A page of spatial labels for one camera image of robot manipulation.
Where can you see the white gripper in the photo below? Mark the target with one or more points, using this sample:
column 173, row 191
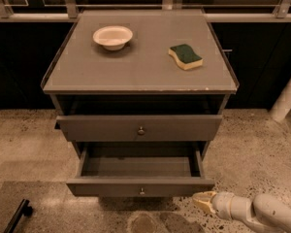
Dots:
column 223, row 204

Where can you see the grey drawer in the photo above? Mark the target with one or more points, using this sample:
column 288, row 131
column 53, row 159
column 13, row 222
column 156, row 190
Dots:
column 166, row 174
column 139, row 128

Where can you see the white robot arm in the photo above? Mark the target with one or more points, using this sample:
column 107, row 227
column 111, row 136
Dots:
column 263, row 214

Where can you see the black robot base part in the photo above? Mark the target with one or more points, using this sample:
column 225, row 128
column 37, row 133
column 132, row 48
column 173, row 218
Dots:
column 24, row 209

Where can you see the grey drawer cabinet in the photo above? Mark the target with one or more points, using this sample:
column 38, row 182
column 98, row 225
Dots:
column 141, row 79

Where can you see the green yellow sponge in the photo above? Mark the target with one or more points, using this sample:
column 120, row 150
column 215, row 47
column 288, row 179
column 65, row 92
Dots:
column 185, row 57

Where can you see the white bowl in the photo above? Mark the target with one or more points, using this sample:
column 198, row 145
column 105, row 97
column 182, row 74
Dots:
column 112, row 37

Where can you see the metal railing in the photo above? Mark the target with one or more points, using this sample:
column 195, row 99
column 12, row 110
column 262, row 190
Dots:
column 132, row 10

